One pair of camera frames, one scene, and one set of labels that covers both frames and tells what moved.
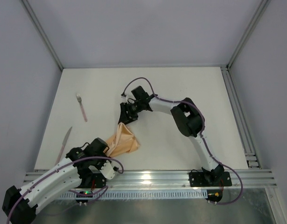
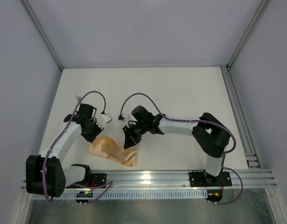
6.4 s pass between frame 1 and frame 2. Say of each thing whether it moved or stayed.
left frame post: stayed
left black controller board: stayed
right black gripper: moved
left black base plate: stayed
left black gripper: moved
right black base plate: stayed
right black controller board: stayed
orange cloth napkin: moved
